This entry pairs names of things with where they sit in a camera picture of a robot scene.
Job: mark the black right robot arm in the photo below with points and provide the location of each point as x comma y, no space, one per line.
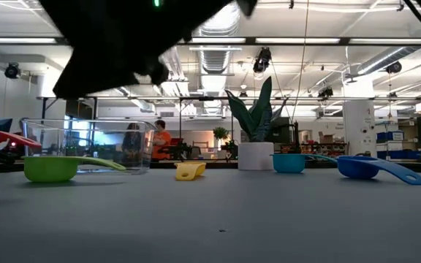
123,22

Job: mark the teal measuring cup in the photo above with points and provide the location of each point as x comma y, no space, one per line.
287,163

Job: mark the silver air duct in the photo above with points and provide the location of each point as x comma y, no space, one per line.
214,62

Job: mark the person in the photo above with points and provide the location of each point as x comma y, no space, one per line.
132,142
161,142

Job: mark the yellow measuring cup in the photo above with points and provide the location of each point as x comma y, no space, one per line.
188,171

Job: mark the clear plastic basket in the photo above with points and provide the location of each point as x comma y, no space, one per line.
86,146

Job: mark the red measuring cup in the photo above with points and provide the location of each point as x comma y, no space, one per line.
9,137

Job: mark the small background plant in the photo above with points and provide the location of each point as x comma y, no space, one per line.
220,132

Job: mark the white column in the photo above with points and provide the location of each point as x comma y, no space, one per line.
358,124

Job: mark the blue storage bin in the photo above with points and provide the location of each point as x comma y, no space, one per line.
389,136

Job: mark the green succulent plant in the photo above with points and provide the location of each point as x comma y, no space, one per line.
259,117

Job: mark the blue measuring cup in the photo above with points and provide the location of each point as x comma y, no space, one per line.
356,168

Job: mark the black ceiling camera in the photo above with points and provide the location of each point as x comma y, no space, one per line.
261,60
12,70
394,67

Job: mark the blue lit monitor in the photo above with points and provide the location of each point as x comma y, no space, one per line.
2,126

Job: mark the grey table mat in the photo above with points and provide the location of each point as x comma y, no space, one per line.
210,219

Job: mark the green measuring cup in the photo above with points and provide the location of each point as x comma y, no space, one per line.
49,170

